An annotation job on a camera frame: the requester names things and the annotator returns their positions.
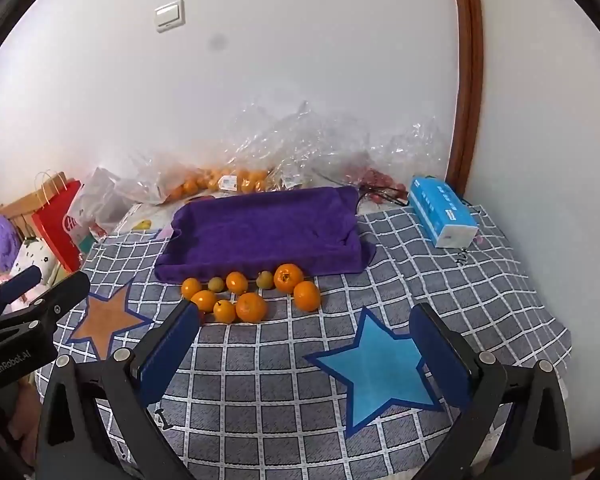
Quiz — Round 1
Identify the white light switch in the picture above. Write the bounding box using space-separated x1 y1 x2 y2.
154 0 187 33

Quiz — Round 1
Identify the small mandarin orange with stem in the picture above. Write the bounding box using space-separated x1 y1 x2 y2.
213 299 237 324

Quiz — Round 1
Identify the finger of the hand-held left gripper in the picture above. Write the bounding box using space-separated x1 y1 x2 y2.
0 272 91 334
0 266 43 319

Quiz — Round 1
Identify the white printed sheet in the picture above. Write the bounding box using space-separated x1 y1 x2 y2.
112 202 181 236

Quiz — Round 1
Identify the clear bag of cherry tomatoes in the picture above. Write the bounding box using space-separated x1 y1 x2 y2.
340 115 451 207

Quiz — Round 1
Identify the blue tissue pack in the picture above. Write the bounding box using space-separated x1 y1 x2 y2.
409 175 480 249

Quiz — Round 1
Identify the white plastic bag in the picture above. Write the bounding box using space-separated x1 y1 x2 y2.
67 167 141 253

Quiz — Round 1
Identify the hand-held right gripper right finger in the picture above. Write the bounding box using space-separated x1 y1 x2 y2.
409 302 573 480

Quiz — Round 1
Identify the grey checkered star blanket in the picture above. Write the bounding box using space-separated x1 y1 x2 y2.
35 205 573 480

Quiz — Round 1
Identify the red paper bag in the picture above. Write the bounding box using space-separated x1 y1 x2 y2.
31 171 88 273

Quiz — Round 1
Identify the purple towel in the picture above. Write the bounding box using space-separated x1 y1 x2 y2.
153 186 376 285

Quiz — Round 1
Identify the clear labelled bag of oranges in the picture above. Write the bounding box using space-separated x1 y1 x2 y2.
215 105 281 195

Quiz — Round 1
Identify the purple plush toy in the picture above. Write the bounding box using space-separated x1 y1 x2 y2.
0 215 23 273

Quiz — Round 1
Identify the brown wooden door frame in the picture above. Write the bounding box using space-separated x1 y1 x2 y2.
447 0 485 196

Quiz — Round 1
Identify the thin black cord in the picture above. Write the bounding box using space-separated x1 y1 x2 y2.
357 185 412 207

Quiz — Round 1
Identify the white dotted pillow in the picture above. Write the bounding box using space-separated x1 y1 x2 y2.
10 237 61 283

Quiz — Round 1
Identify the mandarin orange with dark calyx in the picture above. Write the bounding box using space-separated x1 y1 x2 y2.
273 263 305 294

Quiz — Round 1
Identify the oval orange kumquat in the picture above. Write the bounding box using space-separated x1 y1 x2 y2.
190 290 219 312

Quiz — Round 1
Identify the large mandarin orange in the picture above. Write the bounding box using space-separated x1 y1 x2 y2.
235 292 268 323

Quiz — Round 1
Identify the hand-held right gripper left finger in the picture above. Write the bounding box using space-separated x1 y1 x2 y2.
35 300 203 480

